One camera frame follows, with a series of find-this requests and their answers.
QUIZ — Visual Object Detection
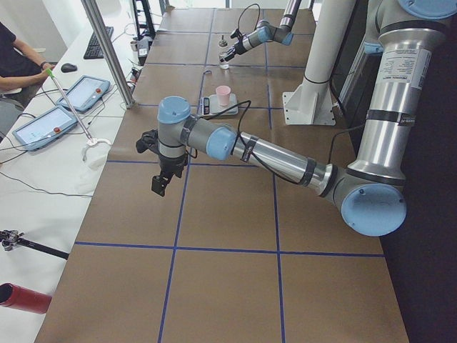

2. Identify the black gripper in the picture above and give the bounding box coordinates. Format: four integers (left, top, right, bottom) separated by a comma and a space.
222, 41, 246, 61
151, 154, 189, 197

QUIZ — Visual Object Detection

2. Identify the glass sauce bottle steel cap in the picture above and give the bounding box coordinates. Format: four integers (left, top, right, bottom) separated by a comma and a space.
218, 34, 230, 70

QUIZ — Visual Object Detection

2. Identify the pink plastic cup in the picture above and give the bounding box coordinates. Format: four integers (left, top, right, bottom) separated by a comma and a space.
216, 85, 231, 106

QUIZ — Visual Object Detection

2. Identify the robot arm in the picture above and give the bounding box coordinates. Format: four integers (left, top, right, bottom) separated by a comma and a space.
136, 1, 456, 237
219, 0, 301, 62

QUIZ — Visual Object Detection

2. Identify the silver digital kitchen scale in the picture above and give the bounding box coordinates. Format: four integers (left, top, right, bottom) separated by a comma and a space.
200, 93, 238, 117

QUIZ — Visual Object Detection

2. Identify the metal cup on desk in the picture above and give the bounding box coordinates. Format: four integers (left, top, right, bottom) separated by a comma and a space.
130, 40, 139, 51

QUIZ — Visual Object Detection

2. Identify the white cloth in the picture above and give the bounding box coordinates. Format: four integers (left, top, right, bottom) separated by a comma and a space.
74, 143, 110, 195

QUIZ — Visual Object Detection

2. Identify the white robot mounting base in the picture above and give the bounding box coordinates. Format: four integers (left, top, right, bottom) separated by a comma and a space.
283, 0, 356, 126

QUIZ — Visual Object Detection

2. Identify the brown paper table cover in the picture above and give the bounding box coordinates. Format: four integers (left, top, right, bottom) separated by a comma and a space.
36, 9, 408, 342

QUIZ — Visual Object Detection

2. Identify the blue teach pendant far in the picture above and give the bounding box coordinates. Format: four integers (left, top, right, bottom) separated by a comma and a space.
66, 75, 111, 113

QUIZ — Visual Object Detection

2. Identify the blue teach pendant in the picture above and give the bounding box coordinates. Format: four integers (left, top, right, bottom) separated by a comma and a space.
13, 106, 78, 151
66, 75, 111, 113

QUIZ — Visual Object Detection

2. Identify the black keyboard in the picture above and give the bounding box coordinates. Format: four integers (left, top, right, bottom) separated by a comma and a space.
83, 32, 104, 60

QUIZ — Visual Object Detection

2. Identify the blue teach pendant near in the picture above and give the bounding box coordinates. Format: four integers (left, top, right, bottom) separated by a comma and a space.
13, 106, 78, 151

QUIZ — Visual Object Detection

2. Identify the black computer mouse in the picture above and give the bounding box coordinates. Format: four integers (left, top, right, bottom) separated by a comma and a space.
61, 63, 78, 74

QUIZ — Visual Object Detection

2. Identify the black tripod leg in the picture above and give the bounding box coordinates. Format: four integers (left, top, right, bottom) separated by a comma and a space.
1, 230, 69, 260

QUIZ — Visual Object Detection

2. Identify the person in black shirt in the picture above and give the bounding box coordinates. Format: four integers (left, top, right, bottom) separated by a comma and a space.
1, 24, 55, 91

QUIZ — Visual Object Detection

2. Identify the red cylinder bottle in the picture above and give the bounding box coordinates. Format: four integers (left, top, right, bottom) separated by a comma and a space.
1, 283, 52, 314

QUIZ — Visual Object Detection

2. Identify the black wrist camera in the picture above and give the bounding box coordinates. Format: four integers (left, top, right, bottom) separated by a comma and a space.
136, 129, 159, 154
230, 29, 243, 40

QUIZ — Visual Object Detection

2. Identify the black camera cable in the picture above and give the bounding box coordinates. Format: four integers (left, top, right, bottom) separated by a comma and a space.
236, 3, 263, 35
228, 99, 367, 187

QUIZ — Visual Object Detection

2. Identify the green handled reacher grabber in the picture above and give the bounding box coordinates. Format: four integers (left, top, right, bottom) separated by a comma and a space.
45, 69, 112, 162

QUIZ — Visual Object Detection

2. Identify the aluminium frame post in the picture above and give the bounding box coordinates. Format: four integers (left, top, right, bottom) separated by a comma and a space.
81, 0, 135, 109

